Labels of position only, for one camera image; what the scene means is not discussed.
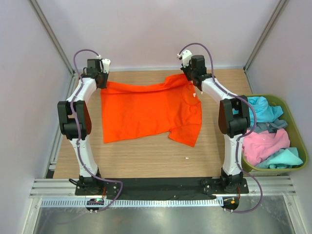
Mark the turquoise t-shirt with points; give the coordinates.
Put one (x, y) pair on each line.
(283, 159)

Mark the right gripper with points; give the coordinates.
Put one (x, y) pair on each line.
(185, 69)

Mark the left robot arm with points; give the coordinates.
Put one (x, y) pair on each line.
(75, 123)

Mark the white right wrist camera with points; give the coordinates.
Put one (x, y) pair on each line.
(185, 57)

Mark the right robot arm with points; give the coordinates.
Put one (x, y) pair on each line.
(233, 117)

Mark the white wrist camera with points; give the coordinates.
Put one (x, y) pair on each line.
(185, 57)
(104, 64)

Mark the orange t-shirt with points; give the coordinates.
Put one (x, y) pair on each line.
(134, 111)

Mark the pink t-shirt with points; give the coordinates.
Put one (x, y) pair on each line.
(257, 147)

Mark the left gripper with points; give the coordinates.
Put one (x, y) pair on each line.
(103, 86)

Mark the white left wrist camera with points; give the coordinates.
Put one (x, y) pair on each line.
(104, 64)

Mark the grey t-shirt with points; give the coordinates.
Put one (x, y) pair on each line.
(271, 127)

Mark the white slotted cable duct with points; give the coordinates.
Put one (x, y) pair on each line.
(96, 203)

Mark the light blue t-shirt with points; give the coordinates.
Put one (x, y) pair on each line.
(265, 113)

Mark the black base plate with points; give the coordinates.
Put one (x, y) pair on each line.
(159, 189)

